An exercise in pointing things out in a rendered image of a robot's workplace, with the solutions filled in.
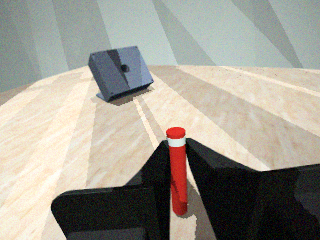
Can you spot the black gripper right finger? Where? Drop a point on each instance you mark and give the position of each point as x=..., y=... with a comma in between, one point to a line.
x=235, y=195

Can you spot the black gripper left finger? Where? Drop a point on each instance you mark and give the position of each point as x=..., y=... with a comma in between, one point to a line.
x=144, y=201

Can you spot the red peg with white band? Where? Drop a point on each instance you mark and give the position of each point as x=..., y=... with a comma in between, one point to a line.
x=176, y=137

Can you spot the blue-grey square panel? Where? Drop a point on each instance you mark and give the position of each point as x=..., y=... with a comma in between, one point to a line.
x=119, y=72

